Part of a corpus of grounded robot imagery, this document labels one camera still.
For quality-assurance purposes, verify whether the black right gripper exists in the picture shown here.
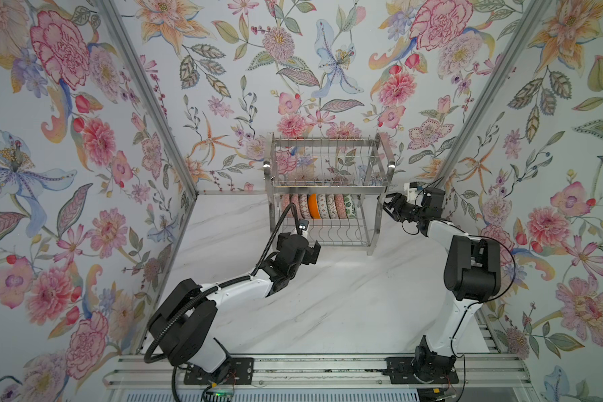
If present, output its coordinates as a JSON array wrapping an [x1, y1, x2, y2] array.
[[379, 194, 425, 224]]

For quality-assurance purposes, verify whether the green leaf pattern bowl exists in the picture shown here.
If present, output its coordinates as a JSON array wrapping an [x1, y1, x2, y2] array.
[[343, 194, 357, 219]]

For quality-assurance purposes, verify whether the plain white bowl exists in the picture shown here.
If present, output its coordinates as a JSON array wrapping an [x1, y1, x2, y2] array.
[[308, 194, 321, 219]]

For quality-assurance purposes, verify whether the blue geometric pattern bowl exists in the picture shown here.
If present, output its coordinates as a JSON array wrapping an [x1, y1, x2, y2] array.
[[298, 194, 312, 219]]

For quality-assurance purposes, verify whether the pale green patterned bowl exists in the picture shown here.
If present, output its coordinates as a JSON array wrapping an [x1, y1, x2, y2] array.
[[317, 194, 330, 219]]

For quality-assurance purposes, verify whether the dark speckled pattern bowl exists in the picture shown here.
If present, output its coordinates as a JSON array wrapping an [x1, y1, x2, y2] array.
[[334, 194, 348, 219]]

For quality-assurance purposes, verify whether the dark patterned bowl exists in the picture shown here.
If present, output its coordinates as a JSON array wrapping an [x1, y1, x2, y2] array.
[[290, 194, 302, 217]]

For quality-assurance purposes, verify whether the dark floral bowl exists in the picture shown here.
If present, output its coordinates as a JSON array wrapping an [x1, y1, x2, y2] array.
[[281, 194, 292, 217]]

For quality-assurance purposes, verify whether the white lattice pattern bowl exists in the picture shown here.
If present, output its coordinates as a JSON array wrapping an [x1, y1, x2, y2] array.
[[326, 194, 339, 219]]

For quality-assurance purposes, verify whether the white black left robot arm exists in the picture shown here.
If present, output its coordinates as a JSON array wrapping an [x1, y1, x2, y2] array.
[[143, 233, 322, 375]]

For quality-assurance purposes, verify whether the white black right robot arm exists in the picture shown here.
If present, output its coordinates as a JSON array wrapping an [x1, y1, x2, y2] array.
[[383, 185, 503, 383]]

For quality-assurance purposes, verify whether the steel two-tier dish rack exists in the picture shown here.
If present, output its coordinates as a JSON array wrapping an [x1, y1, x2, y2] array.
[[263, 133, 396, 255]]

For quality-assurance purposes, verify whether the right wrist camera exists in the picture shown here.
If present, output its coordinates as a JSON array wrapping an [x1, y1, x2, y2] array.
[[403, 182, 422, 202]]

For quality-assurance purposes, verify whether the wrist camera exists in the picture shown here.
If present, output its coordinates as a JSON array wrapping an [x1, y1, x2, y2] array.
[[296, 219, 309, 239], [403, 182, 422, 202]]

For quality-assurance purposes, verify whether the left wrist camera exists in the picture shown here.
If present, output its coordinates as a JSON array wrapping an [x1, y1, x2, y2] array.
[[296, 219, 309, 239]]

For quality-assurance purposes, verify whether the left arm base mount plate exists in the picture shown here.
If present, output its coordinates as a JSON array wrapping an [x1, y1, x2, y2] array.
[[184, 357, 255, 385]]

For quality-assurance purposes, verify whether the black corrugated left cable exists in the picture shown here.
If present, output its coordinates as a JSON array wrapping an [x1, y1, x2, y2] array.
[[142, 202, 303, 402]]

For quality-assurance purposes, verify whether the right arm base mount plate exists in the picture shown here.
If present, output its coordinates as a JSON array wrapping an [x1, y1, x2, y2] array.
[[382, 356, 460, 386]]

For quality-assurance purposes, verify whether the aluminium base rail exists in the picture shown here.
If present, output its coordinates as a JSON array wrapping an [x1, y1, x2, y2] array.
[[102, 352, 533, 390]]

